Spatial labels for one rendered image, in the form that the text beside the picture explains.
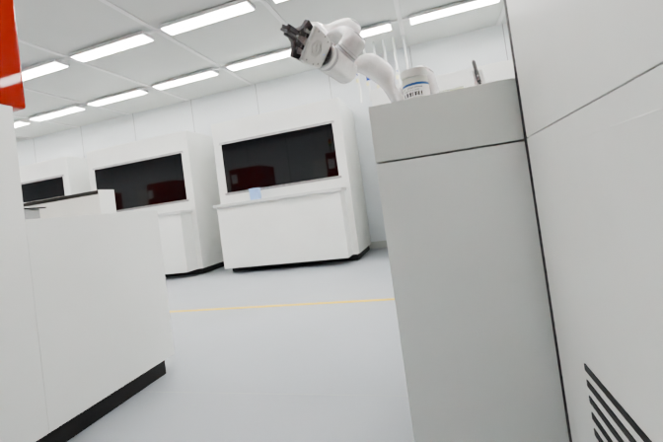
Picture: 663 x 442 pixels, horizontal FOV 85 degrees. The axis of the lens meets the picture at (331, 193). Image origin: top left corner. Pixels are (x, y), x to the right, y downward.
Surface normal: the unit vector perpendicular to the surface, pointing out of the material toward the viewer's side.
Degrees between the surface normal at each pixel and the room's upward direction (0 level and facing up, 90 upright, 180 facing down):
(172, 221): 90
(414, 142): 90
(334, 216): 90
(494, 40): 90
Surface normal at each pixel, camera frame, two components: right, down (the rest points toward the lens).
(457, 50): -0.28, 0.01
